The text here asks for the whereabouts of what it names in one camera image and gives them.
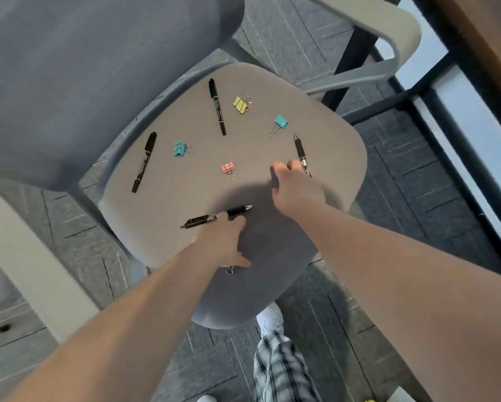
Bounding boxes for person's right hand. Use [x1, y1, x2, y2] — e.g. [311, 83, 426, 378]
[269, 159, 329, 218]

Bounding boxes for grey office chair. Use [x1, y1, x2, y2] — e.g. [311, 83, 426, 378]
[0, 0, 423, 344]

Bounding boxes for brown wooden table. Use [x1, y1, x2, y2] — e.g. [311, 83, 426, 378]
[321, 0, 501, 281]

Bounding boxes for person's right forearm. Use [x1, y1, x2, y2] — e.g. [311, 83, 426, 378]
[300, 204, 501, 402]

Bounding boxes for black ballpoint pen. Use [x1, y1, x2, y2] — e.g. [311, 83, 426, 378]
[294, 133, 312, 177]
[180, 204, 254, 229]

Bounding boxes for person's left hand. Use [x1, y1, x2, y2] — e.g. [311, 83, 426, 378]
[191, 211, 253, 271]

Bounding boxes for person's left forearm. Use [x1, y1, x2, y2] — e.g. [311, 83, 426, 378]
[3, 242, 230, 402]

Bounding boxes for plaid trousers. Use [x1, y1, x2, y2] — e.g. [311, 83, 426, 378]
[253, 330, 323, 402]

